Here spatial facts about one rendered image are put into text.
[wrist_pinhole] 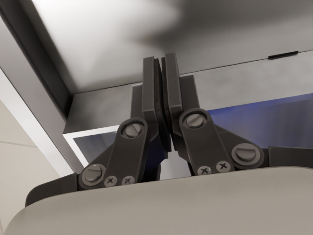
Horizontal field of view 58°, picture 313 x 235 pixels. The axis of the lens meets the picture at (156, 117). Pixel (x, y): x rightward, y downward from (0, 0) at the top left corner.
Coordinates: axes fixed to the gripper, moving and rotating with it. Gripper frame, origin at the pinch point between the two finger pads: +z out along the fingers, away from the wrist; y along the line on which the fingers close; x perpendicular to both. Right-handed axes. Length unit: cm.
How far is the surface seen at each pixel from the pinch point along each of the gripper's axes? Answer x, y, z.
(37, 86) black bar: 0.8, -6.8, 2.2
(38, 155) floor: -104, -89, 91
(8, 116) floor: -73, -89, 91
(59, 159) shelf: -7.8, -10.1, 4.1
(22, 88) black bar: 0.8, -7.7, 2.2
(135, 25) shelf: 2.1, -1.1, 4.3
